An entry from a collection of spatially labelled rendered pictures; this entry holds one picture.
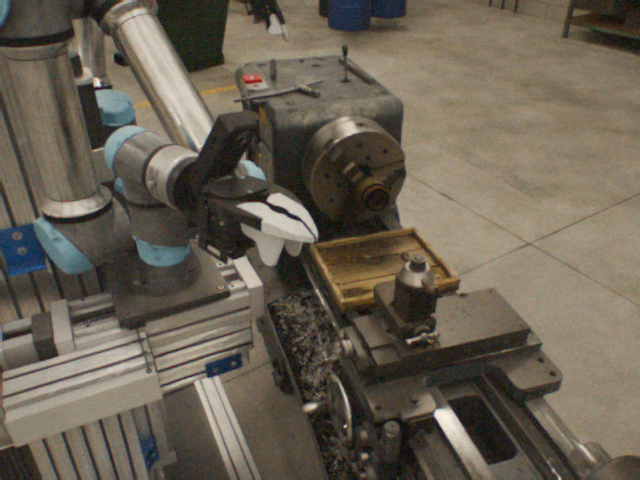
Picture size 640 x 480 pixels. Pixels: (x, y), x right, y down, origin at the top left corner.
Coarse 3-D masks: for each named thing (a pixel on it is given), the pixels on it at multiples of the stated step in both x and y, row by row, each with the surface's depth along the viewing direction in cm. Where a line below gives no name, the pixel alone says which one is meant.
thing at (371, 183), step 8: (360, 184) 168; (368, 184) 166; (376, 184) 166; (384, 184) 171; (360, 192) 167; (368, 192) 165; (376, 192) 164; (384, 192) 165; (360, 200) 168; (368, 200) 165; (376, 200) 172; (384, 200) 168; (368, 208) 166; (376, 208) 167
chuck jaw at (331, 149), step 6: (330, 144) 170; (324, 150) 171; (330, 150) 169; (336, 150) 169; (330, 156) 169; (336, 156) 167; (342, 156) 167; (336, 162) 167; (342, 162) 168; (348, 162) 168; (342, 168) 169; (348, 168) 168; (354, 168) 168; (348, 174) 168; (354, 174) 169; (360, 174) 168; (354, 180) 168; (360, 180) 168
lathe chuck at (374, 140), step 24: (360, 120) 176; (336, 144) 169; (360, 144) 171; (384, 144) 174; (312, 168) 172; (336, 168) 173; (312, 192) 175; (336, 192) 177; (336, 216) 182; (360, 216) 185
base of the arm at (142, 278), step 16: (128, 256) 117; (192, 256) 119; (128, 272) 117; (144, 272) 115; (160, 272) 114; (176, 272) 116; (192, 272) 119; (144, 288) 115; (160, 288) 115; (176, 288) 116
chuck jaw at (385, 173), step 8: (368, 168) 178; (376, 168) 177; (384, 168) 176; (392, 168) 176; (400, 168) 175; (368, 176) 180; (376, 176) 173; (384, 176) 172; (392, 176) 173; (400, 176) 177; (392, 184) 175
